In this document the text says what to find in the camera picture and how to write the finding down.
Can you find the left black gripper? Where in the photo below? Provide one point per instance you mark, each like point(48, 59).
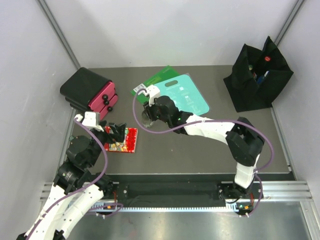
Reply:
point(117, 128)

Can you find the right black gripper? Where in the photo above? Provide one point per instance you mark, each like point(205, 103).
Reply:
point(148, 110)

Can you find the clear plastic bottle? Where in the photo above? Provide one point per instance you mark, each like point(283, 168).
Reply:
point(147, 122)

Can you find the clear water bottle blue cap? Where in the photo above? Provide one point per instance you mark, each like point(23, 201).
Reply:
point(262, 78)

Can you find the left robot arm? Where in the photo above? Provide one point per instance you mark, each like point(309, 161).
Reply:
point(74, 189)

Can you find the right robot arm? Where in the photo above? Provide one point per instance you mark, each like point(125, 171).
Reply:
point(244, 143)

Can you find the black canvas bag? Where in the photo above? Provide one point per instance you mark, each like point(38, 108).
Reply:
point(258, 76)

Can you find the red illustrated book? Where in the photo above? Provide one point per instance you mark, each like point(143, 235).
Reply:
point(128, 145)

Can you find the teal folding board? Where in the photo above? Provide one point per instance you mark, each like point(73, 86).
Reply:
point(184, 93)

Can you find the black and pink case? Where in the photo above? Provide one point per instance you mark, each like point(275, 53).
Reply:
point(87, 91)

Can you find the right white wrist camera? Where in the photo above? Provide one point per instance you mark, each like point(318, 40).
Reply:
point(151, 92)

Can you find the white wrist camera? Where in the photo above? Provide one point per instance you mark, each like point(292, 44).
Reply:
point(89, 120)
point(151, 92)

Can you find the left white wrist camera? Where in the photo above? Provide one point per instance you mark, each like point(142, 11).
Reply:
point(89, 120)

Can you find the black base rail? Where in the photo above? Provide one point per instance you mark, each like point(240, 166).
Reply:
point(168, 190)

